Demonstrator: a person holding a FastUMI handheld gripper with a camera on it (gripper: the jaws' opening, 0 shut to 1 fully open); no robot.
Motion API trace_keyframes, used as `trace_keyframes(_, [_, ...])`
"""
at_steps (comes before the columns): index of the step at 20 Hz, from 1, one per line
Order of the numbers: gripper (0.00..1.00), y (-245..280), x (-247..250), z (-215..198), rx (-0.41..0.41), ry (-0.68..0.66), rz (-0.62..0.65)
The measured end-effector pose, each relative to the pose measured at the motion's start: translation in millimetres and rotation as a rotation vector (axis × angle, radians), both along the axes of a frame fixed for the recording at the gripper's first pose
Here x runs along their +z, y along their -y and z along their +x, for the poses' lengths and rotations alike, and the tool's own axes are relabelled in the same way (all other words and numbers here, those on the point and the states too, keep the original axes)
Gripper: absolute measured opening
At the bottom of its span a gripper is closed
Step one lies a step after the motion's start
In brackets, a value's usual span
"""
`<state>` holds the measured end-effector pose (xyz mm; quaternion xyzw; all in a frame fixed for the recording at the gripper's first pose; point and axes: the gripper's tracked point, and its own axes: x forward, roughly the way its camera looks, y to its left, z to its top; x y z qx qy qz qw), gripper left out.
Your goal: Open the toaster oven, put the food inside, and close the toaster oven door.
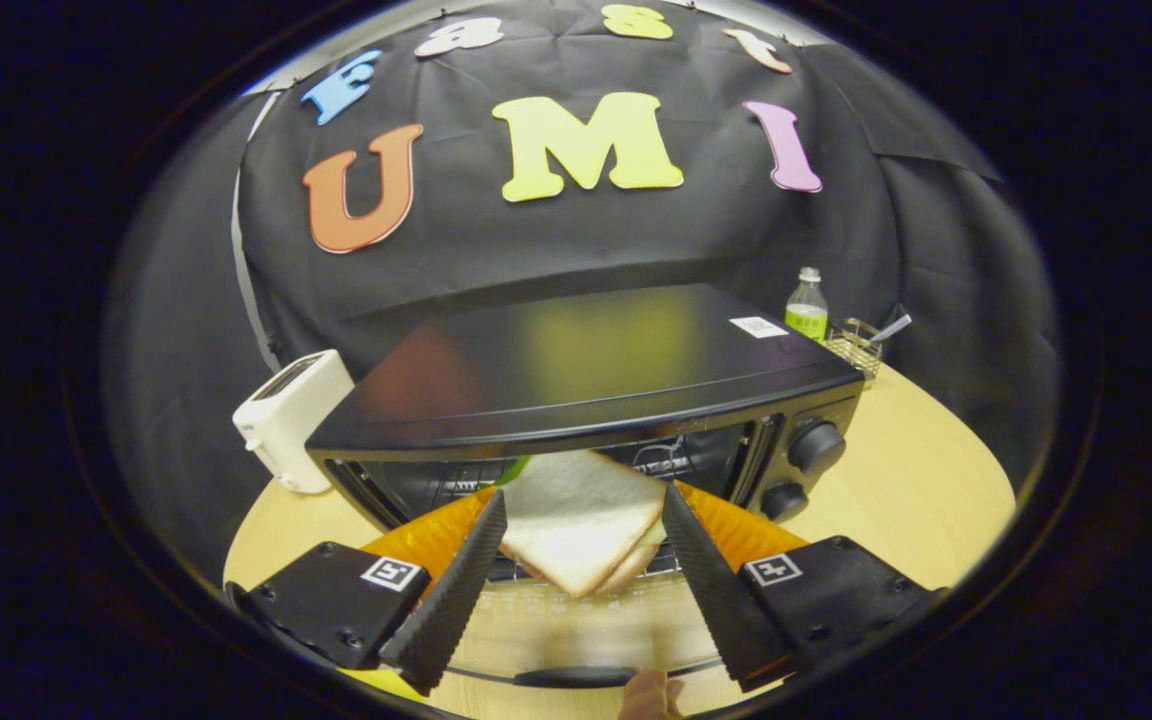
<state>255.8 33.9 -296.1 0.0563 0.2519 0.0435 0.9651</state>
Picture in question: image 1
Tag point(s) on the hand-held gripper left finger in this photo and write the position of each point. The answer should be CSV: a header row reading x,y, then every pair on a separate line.
x,y
451,590

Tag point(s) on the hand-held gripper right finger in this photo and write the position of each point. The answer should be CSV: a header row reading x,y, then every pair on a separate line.
x,y
711,585

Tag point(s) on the white bread sandwich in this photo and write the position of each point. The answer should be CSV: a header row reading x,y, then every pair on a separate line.
x,y
581,520

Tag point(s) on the black toaster oven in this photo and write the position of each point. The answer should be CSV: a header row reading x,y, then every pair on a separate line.
x,y
586,370

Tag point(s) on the white pop-up toaster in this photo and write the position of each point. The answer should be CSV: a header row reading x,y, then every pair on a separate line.
x,y
291,420

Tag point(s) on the green label plastic bottle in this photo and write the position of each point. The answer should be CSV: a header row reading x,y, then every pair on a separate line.
x,y
807,312

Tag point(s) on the metal spoon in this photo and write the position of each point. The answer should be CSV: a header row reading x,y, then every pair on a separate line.
x,y
891,328

